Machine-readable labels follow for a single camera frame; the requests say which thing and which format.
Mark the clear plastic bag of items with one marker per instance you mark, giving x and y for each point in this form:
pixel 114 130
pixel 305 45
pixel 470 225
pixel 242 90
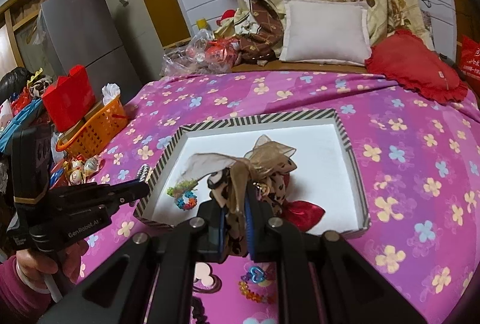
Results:
pixel 203 54

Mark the red satin bow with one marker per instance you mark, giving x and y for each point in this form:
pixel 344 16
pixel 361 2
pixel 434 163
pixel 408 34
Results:
pixel 303 214

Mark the striped black white box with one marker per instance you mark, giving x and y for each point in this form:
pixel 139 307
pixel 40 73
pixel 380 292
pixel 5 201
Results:
pixel 312 147

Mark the red ruffled cushion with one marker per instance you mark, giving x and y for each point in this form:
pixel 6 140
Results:
pixel 404 58

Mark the pink floral bed sheet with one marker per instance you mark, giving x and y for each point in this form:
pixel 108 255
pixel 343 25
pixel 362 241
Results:
pixel 419 163

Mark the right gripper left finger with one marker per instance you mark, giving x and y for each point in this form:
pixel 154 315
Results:
pixel 149 279

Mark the grey refrigerator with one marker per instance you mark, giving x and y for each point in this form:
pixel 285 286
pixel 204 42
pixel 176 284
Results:
pixel 83 32

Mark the red paper bag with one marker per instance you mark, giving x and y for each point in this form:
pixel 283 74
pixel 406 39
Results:
pixel 69 99

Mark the orange plastic basket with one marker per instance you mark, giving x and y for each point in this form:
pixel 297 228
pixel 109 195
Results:
pixel 93 136

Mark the brown leopard scrunchie bow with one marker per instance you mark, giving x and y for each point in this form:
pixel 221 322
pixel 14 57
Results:
pixel 247 173

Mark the santa plush toy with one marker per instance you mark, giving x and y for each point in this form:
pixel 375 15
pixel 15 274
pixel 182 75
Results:
pixel 225 25

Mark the white tissue paper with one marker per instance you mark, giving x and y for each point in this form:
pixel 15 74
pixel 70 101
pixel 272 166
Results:
pixel 110 92

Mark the brown tie pink mouse charm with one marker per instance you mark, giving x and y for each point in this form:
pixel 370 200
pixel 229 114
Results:
pixel 204 280

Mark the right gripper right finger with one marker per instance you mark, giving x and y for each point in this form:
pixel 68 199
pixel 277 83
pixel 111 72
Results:
pixel 321 279

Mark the red shopping bag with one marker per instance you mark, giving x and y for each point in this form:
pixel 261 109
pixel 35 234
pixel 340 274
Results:
pixel 469 61

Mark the person left hand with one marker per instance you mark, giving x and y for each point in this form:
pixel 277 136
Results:
pixel 33 266

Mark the grey white pillow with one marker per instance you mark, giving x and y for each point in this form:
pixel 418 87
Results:
pixel 324 32

